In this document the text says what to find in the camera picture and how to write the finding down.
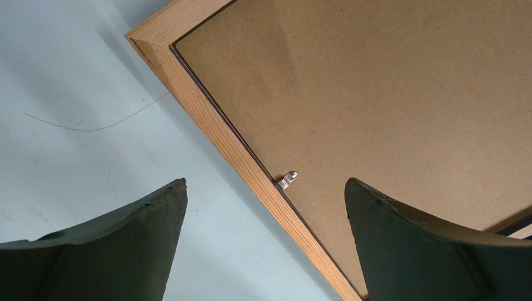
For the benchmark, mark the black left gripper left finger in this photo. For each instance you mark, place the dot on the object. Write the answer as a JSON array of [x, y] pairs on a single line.
[[125, 254]]

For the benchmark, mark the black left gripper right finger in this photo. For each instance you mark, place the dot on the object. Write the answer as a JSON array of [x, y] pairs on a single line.
[[408, 254]]

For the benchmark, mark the brown cardboard backing board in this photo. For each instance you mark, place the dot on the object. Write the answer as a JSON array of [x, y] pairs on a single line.
[[428, 102]]

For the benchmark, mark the wooden picture frame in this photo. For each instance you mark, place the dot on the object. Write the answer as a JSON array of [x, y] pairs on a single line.
[[155, 42]]

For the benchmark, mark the silver metal turn clip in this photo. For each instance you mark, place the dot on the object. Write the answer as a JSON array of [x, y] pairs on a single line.
[[285, 181]]

